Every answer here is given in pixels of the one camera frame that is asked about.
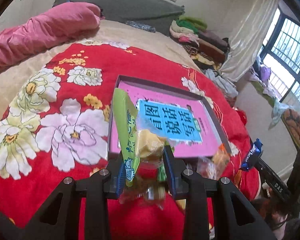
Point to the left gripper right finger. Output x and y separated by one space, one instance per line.
234 217

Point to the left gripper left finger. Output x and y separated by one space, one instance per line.
58 217

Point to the orange pastry packet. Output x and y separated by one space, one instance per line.
212 168

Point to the blue snack packet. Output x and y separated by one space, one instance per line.
253 155

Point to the clear yellow pastry packet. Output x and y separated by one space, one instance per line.
150 143

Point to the green snack packet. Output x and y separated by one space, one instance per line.
125 114

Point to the grey tray box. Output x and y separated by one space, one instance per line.
165 119

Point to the pink book with blue label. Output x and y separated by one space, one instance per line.
165 122

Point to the red floral blanket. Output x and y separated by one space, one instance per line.
58 124

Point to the grey clothes heap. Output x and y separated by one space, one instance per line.
227 87

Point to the pile of folded clothes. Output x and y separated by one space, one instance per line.
206 49

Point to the beige bed sheet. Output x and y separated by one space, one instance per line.
14 77

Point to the dark patterned pillow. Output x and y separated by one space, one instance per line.
141 26

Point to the pink quilt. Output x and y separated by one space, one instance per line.
60 24

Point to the cream curtain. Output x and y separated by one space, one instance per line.
248 22

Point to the grey headboard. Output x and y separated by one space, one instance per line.
158 14

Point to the window with black frame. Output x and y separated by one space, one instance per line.
281 53

